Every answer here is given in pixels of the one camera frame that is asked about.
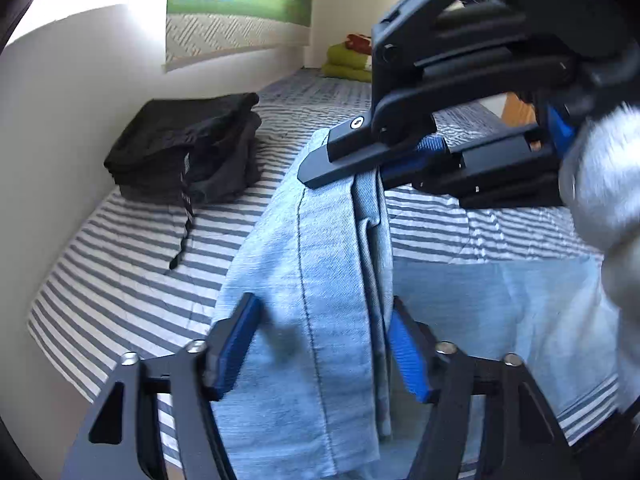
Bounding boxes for black folded pants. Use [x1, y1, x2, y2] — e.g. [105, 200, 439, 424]
[103, 92, 262, 272]

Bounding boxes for blue striped bed sheet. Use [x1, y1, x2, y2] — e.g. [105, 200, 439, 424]
[27, 67, 621, 480]

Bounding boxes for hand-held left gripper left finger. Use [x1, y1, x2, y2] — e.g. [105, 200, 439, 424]
[60, 292, 263, 480]

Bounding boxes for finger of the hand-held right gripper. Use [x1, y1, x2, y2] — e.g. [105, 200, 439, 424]
[296, 0, 576, 192]
[380, 127, 568, 211]

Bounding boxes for folded green floral blanket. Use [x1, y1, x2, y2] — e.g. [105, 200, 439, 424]
[320, 34, 373, 83]

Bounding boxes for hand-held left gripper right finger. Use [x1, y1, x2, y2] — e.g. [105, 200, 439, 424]
[385, 296, 583, 480]

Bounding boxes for light blue denim jacket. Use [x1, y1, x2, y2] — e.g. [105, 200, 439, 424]
[210, 127, 621, 480]

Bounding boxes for person's right hand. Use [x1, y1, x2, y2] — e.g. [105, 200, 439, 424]
[557, 100, 640, 411]

